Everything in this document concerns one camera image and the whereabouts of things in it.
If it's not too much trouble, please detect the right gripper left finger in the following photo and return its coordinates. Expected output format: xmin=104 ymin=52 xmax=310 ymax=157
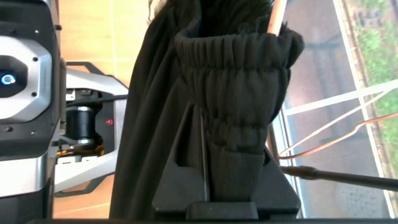
xmin=152 ymin=102 xmax=210 ymax=218

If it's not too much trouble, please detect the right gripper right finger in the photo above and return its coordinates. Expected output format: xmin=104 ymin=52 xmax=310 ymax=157
xmin=248 ymin=149 xmax=302 ymax=218

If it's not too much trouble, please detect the black garment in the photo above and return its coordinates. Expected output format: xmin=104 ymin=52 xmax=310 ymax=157
xmin=108 ymin=0 xmax=305 ymax=220

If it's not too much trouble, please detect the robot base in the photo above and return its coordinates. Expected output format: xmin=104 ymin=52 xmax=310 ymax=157
xmin=0 ymin=0 xmax=130 ymax=224

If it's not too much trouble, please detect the black clothes rack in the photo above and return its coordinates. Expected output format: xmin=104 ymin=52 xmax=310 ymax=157
xmin=279 ymin=166 xmax=398 ymax=191

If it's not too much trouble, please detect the window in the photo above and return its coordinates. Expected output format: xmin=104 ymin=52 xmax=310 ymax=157
xmin=270 ymin=0 xmax=398 ymax=218

